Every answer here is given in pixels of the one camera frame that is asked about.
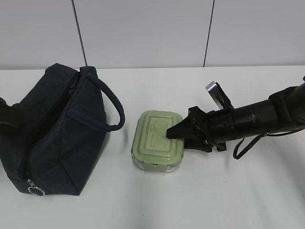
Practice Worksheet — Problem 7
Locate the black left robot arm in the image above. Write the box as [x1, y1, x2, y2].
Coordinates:
[0, 98, 20, 132]

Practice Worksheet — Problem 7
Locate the silver zipper pull ring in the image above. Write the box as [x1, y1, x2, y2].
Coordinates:
[27, 179, 45, 197]

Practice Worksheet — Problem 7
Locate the green lidded glass container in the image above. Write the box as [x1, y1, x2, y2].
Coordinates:
[131, 110, 184, 172]

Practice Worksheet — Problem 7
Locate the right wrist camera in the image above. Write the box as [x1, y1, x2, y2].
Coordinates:
[205, 81, 234, 110]

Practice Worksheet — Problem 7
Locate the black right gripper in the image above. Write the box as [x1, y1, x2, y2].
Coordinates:
[166, 106, 226, 153]

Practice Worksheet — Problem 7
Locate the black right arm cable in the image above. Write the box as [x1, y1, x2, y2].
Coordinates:
[233, 132, 265, 160]

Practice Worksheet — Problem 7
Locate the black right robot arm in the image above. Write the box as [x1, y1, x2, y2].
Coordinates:
[166, 82, 305, 159]

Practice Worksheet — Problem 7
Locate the navy blue lunch bag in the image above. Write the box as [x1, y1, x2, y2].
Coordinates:
[0, 63, 125, 196]

